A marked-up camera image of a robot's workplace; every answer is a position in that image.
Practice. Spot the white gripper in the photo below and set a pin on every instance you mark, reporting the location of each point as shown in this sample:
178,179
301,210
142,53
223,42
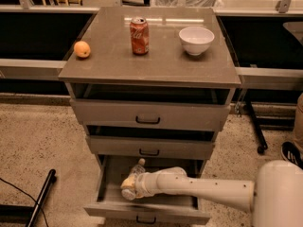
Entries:
142,183

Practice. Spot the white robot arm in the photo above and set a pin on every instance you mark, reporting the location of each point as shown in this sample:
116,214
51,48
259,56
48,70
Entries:
274,198

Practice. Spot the grey bottom drawer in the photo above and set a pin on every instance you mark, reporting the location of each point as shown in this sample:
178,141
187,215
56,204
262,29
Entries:
109,202

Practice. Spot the grey drawer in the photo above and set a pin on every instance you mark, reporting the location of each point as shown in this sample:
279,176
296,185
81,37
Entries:
144,142
109,202
169,108

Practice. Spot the grey middle drawer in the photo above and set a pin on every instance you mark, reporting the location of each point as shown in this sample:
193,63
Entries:
144,142

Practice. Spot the grey top drawer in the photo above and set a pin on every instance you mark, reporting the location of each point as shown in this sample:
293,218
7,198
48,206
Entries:
169,108

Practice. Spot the grey drawer cabinet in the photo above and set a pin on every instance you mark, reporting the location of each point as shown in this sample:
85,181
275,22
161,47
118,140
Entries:
167,64

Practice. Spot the black stand leg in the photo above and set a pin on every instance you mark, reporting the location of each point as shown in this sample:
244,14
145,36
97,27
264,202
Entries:
28,215

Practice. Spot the orange fruit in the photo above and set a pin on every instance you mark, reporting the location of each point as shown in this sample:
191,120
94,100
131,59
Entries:
82,49

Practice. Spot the red soda can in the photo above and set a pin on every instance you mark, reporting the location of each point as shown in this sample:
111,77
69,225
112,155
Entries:
139,31

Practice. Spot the white bowl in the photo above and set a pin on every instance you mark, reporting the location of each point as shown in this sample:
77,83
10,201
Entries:
195,39

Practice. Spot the person leg with shoe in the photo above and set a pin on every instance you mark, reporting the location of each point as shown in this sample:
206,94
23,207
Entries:
293,151

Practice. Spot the aluminium frame rail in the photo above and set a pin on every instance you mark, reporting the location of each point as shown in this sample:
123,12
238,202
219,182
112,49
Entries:
251,78

